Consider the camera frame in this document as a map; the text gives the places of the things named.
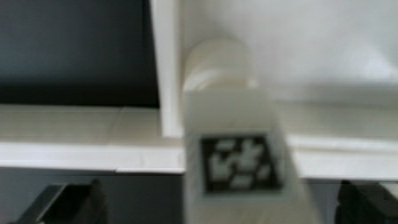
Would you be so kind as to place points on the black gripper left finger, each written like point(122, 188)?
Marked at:
point(71, 204)

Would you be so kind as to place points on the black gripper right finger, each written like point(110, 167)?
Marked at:
point(367, 203)

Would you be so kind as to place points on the white table leg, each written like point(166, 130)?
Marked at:
point(243, 185)

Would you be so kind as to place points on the white square table top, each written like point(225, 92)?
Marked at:
point(325, 44)

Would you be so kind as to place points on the white U-shaped fence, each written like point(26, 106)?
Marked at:
point(81, 138)

